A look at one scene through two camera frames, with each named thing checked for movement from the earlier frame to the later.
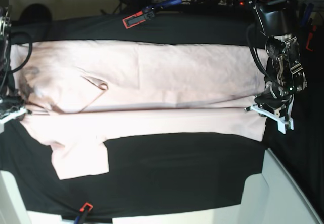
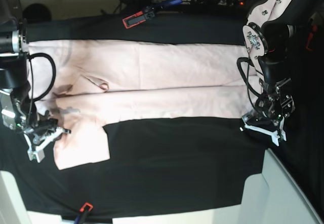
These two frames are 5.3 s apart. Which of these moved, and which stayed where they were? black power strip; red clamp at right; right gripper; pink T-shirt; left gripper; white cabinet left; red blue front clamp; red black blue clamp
Moved: pink T-shirt; right gripper; left gripper
Stayed: black power strip; white cabinet left; red clamp at right; red black blue clamp; red blue front clamp
